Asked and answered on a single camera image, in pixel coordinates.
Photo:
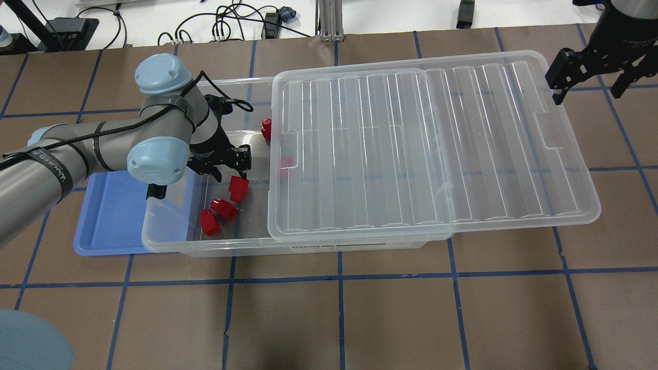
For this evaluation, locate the blue plastic tray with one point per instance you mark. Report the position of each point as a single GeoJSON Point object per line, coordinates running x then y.
{"type": "Point", "coordinates": [117, 218]}

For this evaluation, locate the black gripper near lid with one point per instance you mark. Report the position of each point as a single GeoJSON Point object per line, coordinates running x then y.
{"type": "Point", "coordinates": [618, 37]}

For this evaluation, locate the aluminium frame post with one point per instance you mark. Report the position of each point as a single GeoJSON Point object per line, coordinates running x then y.
{"type": "Point", "coordinates": [329, 19]}

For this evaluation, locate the clear plastic box lid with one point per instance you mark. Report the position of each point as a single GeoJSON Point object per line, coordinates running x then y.
{"type": "Point", "coordinates": [509, 155]}

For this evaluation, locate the red block in box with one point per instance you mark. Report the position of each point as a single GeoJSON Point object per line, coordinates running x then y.
{"type": "Point", "coordinates": [209, 223]}
{"type": "Point", "coordinates": [285, 165]}
{"type": "Point", "coordinates": [266, 129]}
{"type": "Point", "coordinates": [224, 208]}

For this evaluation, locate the black power adapter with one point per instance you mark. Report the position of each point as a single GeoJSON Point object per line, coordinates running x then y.
{"type": "Point", "coordinates": [466, 12]}

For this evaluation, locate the silver robot arm near lid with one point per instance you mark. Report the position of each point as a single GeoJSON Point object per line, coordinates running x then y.
{"type": "Point", "coordinates": [635, 7]}

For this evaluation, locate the black gripper near tray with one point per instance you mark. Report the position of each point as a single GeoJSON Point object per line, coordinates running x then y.
{"type": "Point", "coordinates": [212, 146]}

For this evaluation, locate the red block from tray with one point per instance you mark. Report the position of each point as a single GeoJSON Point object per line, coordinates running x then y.
{"type": "Point", "coordinates": [238, 188]}

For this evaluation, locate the clear plastic storage box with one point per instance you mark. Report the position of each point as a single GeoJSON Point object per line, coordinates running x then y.
{"type": "Point", "coordinates": [226, 169]}

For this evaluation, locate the silver robot arm near tray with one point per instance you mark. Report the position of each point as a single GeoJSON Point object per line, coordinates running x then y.
{"type": "Point", "coordinates": [178, 128]}

